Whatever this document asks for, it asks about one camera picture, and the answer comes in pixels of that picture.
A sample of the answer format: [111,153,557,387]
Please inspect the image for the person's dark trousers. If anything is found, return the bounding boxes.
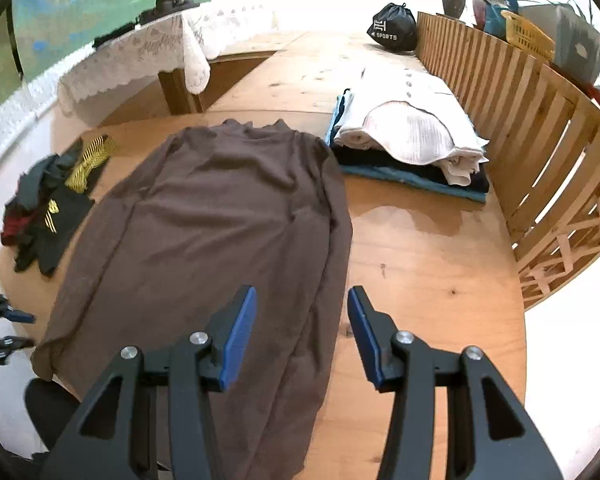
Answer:
[24,377,81,453]

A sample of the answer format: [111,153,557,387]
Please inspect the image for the yellow plastic basket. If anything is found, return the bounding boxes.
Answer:
[500,10,556,63]

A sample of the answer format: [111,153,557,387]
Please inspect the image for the landscape wall painting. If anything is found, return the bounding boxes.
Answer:
[11,0,213,81]

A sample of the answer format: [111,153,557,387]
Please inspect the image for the black folded cloth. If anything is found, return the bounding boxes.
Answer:
[336,147,491,196]

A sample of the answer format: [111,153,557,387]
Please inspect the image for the white lace tablecloth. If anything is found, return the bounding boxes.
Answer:
[55,5,281,117]

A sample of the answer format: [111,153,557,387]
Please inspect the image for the white knitted cardigan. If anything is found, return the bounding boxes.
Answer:
[332,66,491,188]

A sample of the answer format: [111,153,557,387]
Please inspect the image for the red cloth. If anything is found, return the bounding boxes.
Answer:
[0,215,31,248]

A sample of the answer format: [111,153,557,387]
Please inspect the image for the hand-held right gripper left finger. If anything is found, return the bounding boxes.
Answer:
[40,285,258,480]

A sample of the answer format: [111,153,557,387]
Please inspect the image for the dark green cloth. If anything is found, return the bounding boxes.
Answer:
[5,152,83,211]

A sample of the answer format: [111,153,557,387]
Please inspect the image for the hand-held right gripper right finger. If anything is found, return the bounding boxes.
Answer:
[346,286,566,480]

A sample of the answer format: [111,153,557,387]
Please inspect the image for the blue plant pot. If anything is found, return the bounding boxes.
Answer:
[484,0,520,38]

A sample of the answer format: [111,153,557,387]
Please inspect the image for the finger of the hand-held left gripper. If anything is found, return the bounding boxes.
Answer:
[0,290,36,325]
[0,335,35,366]

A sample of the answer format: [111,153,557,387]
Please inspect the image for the black garment with yellow print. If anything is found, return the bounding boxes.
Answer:
[14,187,96,277]

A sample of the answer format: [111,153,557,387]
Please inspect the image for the black drawstring bag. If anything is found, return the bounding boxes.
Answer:
[366,2,420,53]

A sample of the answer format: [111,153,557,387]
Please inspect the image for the grey storage box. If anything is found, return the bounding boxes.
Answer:
[519,2,600,83]

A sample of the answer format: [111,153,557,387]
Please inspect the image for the black yellow-striped cloth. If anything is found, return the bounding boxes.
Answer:
[64,134,117,195]

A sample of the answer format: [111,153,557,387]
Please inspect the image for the small wooden table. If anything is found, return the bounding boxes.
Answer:
[157,50,278,115]

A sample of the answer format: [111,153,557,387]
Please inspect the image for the black tea tray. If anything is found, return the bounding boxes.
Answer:
[92,24,141,50]
[137,1,201,26]

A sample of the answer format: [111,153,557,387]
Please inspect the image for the brown sweater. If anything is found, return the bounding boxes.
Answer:
[30,119,354,480]

